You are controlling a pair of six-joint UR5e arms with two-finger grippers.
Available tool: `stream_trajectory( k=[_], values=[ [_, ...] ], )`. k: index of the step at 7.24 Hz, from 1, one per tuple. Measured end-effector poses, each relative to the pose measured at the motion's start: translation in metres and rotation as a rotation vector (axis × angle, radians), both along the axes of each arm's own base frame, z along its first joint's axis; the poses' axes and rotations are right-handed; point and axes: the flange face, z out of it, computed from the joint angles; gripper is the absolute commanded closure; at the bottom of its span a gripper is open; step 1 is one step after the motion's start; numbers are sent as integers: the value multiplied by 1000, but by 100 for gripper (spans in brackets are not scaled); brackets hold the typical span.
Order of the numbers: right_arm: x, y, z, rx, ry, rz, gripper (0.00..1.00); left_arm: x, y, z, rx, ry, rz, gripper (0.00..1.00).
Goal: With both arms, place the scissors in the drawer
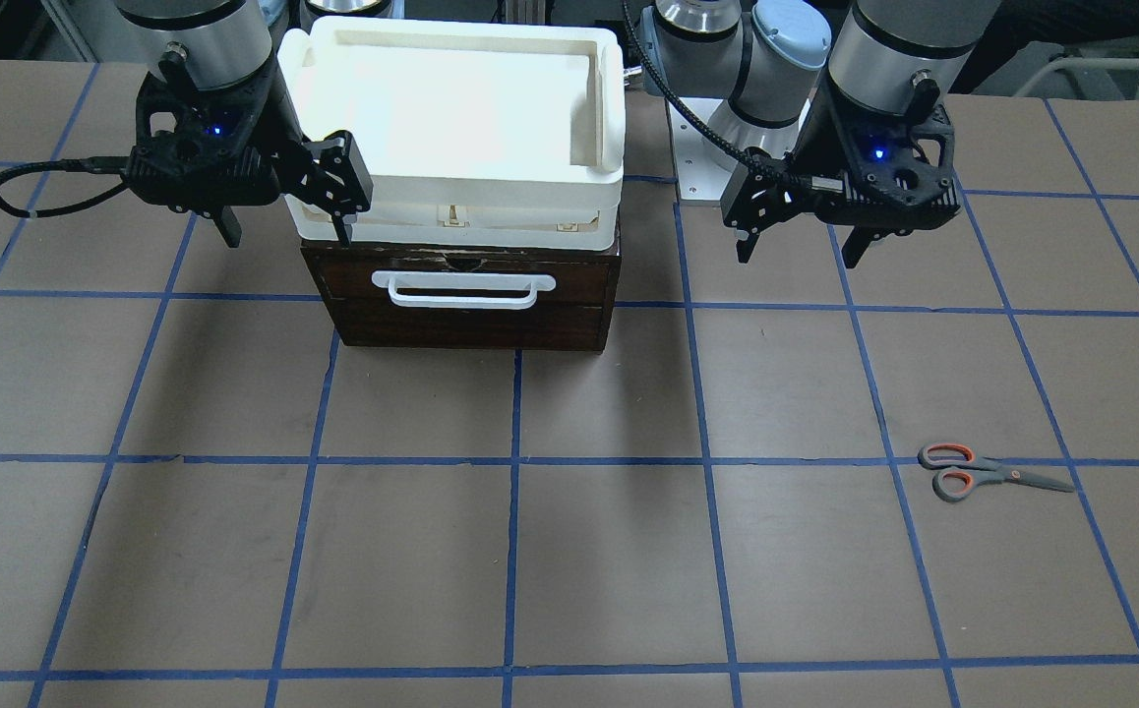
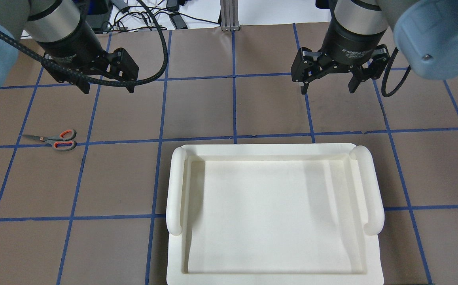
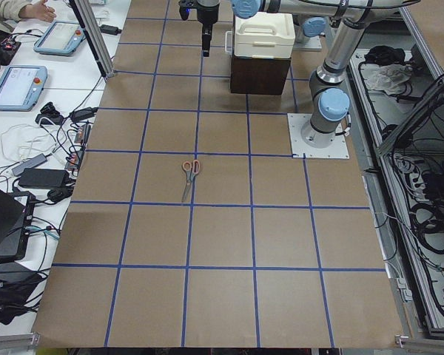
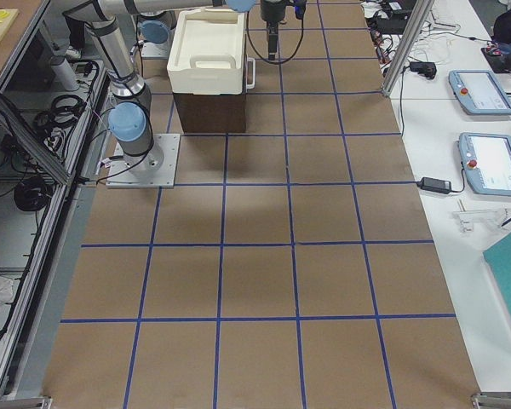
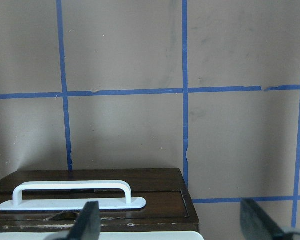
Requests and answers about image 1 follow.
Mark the white plastic tray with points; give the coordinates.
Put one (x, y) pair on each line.
(474, 134)

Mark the black gripper body, drawer side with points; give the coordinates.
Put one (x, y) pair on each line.
(272, 122)

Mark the scissors gripper black finger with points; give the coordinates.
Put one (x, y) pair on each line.
(752, 202)
(857, 244)

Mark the dark wooden drawer cabinet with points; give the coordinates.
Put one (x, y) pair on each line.
(385, 295)

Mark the white drawer handle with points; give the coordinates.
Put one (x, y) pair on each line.
(427, 289)

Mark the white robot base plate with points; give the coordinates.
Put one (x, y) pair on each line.
(702, 170)

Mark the drawer gripper black finger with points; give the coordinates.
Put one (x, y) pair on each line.
(227, 225)
(331, 175)

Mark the black gripper body, scissors side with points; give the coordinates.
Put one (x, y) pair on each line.
(811, 145)

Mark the orange grey scissors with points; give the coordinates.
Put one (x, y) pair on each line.
(958, 471)

